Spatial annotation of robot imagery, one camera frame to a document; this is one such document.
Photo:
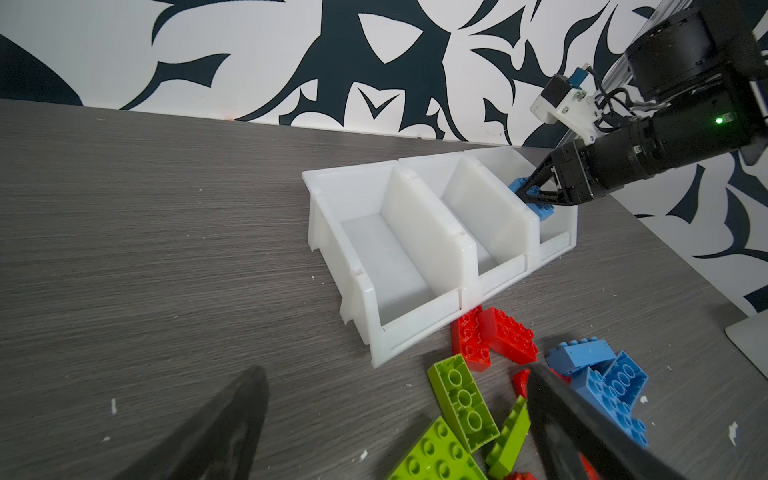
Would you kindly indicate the large green lego plate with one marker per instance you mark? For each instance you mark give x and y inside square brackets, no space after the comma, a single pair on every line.
[438,454]

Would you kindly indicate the white left storage bin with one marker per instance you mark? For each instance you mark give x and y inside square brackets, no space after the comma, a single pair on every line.
[402,263]

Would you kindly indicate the green long lego brick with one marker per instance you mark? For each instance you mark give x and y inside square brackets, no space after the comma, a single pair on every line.
[462,405]

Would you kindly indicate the white middle storage bin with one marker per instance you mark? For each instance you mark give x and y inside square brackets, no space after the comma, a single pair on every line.
[505,231]

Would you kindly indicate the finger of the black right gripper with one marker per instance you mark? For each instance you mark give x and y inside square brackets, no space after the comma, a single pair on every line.
[542,197]
[544,176]

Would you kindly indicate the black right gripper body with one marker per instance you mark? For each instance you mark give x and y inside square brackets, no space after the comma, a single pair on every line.
[585,172]

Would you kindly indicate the green slanted lego brick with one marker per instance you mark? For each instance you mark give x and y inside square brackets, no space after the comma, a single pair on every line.
[505,451]

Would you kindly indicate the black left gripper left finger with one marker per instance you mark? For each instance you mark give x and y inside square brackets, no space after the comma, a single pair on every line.
[218,442]

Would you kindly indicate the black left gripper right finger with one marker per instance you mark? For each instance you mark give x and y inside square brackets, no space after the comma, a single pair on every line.
[566,429]

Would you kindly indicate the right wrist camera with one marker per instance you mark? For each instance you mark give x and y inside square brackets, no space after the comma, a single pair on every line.
[564,100]

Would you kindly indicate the blue lego brick underside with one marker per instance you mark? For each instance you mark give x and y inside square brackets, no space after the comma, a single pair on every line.
[613,390]

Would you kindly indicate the red D-shaped lego piece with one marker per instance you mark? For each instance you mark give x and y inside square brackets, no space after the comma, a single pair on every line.
[520,386]

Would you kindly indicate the long red lego brick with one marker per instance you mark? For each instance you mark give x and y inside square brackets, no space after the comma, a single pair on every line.
[467,341]

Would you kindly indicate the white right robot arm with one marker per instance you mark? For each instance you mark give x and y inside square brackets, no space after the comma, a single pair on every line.
[703,82]

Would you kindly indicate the blue lego brick studs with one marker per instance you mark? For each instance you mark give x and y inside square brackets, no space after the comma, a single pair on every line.
[570,357]

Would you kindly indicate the red square lego brick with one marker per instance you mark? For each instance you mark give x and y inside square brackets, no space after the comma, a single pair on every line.
[511,339]

